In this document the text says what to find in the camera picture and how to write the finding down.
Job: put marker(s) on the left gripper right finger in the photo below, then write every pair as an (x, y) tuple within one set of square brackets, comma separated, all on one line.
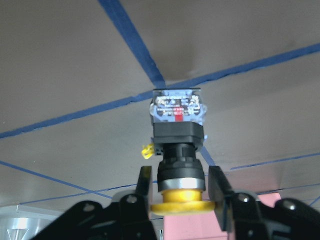
[(244, 217)]

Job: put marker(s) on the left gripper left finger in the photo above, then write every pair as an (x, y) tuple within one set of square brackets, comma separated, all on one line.
[(127, 217)]

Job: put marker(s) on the yellow push button switch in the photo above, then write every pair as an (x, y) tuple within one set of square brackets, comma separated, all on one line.
[(177, 117)]

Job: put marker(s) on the pink cube near centre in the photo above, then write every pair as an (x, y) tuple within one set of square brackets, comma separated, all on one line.
[(202, 226)]

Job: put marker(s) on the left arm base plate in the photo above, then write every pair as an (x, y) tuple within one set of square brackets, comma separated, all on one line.
[(21, 222)]

